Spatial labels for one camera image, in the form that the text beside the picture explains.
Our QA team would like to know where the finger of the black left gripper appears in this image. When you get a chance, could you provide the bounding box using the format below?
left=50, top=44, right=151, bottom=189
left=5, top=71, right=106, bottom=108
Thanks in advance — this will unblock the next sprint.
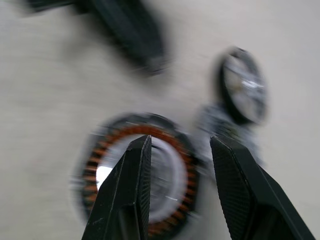
left=87, top=0, right=175, bottom=76
left=24, top=0, right=85, bottom=15

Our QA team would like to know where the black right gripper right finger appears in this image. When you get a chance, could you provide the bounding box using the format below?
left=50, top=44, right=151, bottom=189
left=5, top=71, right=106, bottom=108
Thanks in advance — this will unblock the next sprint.
left=209, top=134, right=317, bottom=240

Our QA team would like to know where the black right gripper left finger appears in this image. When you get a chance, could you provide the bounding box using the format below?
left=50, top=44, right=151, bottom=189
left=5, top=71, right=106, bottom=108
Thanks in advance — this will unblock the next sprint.
left=81, top=134, right=153, bottom=240

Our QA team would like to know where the silver motor lid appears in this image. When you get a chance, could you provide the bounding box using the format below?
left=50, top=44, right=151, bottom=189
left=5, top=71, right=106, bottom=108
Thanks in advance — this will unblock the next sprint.
left=194, top=103, right=268, bottom=168

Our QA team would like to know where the spoked rotor with black rim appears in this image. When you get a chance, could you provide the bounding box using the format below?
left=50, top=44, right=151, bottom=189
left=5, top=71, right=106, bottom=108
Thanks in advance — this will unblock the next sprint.
left=214, top=46, right=270, bottom=126

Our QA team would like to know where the motor housing with copper windings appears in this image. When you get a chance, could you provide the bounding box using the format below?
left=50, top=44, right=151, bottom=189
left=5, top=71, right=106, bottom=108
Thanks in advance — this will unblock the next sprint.
left=69, top=112, right=203, bottom=238

